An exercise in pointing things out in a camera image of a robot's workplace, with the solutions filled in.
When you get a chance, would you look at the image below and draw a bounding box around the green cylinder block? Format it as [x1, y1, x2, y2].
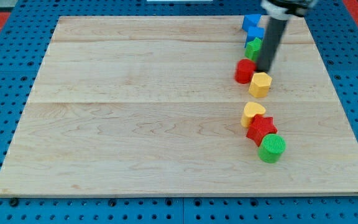
[258, 134, 287, 164]

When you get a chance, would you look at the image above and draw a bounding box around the blue cube block upper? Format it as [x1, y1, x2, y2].
[242, 14, 262, 32]

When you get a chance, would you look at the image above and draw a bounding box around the yellow hexagon block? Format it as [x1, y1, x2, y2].
[249, 72, 272, 98]

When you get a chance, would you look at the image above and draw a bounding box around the green star block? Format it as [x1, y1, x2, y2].
[244, 38, 262, 62]

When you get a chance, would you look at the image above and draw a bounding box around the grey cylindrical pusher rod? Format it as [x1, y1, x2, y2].
[256, 17, 288, 72]

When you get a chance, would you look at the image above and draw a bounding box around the wooden board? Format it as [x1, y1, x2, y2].
[0, 16, 358, 198]

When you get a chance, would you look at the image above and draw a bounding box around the blue block lower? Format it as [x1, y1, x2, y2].
[244, 27, 265, 47]

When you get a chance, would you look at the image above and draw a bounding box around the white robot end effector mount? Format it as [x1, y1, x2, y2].
[260, 0, 318, 20]

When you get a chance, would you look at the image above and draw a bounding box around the yellow heart block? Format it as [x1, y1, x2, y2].
[241, 102, 266, 128]

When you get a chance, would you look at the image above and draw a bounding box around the red star block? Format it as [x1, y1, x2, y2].
[246, 114, 278, 146]

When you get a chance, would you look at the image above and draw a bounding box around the red cylinder block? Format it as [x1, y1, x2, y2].
[234, 58, 256, 84]

